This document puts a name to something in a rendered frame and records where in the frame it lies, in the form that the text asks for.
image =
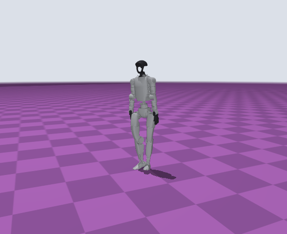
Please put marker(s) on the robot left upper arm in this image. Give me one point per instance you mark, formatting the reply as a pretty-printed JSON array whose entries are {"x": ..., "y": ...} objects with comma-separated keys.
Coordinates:
[{"x": 152, "y": 83}]

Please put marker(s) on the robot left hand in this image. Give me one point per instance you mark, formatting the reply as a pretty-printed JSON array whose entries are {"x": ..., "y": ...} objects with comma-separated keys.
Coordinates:
[{"x": 156, "y": 119}]

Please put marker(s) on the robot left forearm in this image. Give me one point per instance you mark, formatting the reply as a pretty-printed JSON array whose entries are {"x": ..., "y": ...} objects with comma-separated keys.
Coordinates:
[{"x": 154, "y": 104}]

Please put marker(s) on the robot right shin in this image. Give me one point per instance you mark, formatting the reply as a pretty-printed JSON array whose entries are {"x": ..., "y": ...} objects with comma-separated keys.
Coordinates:
[{"x": 140, "y": 151}]

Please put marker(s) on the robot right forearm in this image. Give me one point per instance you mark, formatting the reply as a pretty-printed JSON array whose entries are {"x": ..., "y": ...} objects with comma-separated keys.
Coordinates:
[{"x": 131, "y": 105}]

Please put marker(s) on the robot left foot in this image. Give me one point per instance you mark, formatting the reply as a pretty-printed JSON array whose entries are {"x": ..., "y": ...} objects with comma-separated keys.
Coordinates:
[{"x": 147, "y": 167}]

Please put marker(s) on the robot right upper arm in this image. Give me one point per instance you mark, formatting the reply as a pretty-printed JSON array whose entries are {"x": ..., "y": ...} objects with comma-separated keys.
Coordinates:
[{"x": 132, "y": 95}]

